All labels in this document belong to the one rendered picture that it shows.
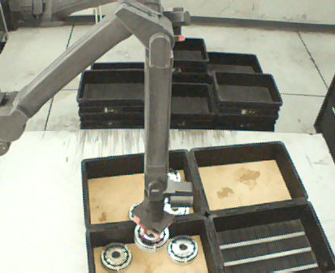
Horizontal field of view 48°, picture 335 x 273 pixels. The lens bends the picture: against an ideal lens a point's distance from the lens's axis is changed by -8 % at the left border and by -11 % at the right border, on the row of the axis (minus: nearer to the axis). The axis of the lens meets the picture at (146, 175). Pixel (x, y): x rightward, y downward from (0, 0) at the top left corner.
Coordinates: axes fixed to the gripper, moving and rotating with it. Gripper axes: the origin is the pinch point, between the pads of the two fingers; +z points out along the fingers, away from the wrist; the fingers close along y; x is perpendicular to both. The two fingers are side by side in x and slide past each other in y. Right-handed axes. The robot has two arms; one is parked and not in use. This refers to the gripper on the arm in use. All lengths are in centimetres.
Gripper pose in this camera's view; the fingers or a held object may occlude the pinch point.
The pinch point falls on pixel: (151, 231)
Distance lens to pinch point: 120.4
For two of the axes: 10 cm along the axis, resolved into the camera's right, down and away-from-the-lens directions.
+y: -7.9, -4.9, 3.7
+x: -6.1, 6.1, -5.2
